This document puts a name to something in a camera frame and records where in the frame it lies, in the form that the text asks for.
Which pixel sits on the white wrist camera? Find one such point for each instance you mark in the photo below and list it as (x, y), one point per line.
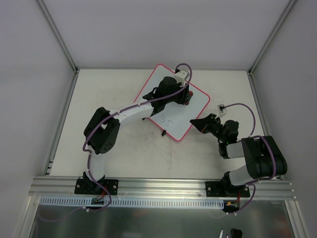
(222, 111)
(181, 77)

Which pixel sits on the black object bottom edge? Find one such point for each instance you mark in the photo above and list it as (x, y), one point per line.
(236, 233)

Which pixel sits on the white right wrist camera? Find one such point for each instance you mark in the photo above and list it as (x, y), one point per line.
(222, 111)

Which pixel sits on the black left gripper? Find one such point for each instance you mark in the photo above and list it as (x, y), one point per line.
(183, 95)

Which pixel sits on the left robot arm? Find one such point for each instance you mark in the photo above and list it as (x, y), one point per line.
(102, 129)

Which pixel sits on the red whiteboard eraser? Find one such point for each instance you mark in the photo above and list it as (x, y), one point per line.
(189, 96)

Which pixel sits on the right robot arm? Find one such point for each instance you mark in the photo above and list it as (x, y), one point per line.
(263, 158)

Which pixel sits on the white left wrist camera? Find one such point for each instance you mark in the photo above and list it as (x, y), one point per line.
(181, 77)

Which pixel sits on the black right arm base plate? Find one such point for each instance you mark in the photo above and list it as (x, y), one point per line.
(219, 189)

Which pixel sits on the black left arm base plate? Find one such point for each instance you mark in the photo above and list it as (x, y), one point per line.
(86, 186)

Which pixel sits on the right aluminium frame post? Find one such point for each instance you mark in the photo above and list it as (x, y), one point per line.
(274, 31)

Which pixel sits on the left aluminium frame post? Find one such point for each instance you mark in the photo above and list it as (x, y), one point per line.
(54, 29)

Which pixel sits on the aluminium frame post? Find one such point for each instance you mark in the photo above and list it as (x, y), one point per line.
(54, 29)
(274, 31)

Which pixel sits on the pink framed whiteboard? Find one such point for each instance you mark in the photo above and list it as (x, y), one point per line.
(175, 118)

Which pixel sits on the slotted white cable duct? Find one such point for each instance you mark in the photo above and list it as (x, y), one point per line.
(132, 202)

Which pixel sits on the aluminium mounting rail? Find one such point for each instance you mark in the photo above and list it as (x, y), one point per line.
(160, 188)

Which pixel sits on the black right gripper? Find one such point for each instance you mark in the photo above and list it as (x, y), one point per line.
(209, 125)

